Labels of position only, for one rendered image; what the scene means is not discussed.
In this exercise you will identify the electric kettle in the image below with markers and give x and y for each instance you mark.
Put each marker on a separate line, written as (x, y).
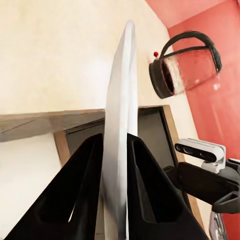
(187, 68)

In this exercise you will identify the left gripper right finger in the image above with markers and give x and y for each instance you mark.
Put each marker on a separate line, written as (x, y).
(174, 220)

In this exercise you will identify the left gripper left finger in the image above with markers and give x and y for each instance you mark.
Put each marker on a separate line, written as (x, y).
(67, 208)

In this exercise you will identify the saucer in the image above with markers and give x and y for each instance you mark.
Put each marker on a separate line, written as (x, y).
(121, 117)

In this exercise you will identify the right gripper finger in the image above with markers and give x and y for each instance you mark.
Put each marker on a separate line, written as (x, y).
(172, 174)
(229, 203)

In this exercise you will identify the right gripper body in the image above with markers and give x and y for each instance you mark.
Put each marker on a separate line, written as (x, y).
(192, 176)

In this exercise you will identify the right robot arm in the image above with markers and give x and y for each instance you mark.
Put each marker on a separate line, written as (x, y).
(216, 182)

